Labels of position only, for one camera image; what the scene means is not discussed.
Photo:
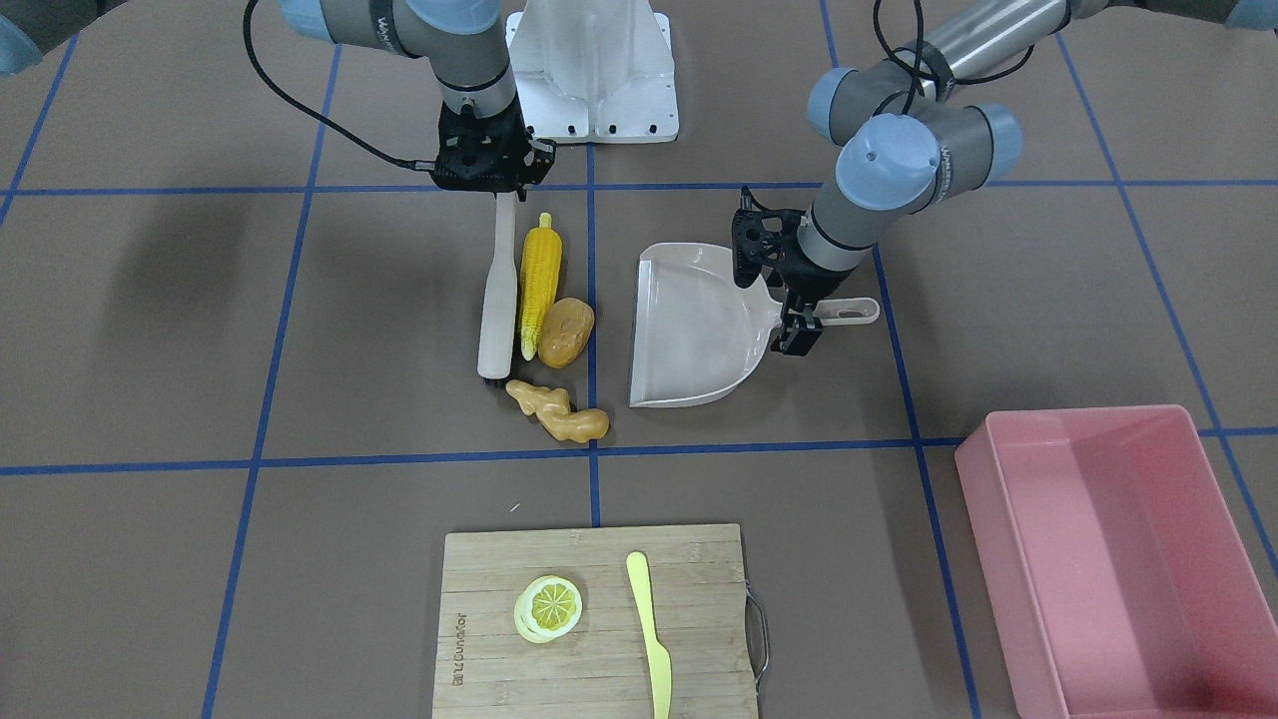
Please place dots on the tan toy ginger root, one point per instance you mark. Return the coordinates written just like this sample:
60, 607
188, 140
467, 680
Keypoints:
553, 409

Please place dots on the yellow toy corn cob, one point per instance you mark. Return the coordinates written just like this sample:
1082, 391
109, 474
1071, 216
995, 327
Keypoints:
539, 275

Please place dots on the pink plastic bin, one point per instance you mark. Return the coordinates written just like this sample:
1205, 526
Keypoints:
1119, 584

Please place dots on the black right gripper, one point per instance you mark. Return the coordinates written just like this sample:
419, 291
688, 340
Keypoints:
538, 157

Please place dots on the white hand brush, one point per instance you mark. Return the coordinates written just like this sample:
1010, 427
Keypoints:
499, 309

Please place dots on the yellow toy lemon slice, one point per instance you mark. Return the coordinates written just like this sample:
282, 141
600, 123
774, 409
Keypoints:
549, 607

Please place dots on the yellow plastic knife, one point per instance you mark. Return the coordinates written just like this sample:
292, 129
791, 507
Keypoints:
661, 673

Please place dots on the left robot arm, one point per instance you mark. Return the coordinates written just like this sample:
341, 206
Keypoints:
903, 148

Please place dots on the brown toy potato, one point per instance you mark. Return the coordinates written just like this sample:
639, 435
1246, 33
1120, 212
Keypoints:
566, 330

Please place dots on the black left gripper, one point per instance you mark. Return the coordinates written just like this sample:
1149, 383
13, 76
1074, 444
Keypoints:
811, 281

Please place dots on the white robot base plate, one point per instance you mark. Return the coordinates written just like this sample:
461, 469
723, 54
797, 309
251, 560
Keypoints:
595, 71

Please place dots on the beige plastic dustpan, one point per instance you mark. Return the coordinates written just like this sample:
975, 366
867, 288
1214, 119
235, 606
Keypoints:
697, 335

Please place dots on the bamboo cutting board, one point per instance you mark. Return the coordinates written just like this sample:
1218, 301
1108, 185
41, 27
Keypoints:
599, 669

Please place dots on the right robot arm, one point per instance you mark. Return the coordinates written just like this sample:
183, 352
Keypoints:
462, 41

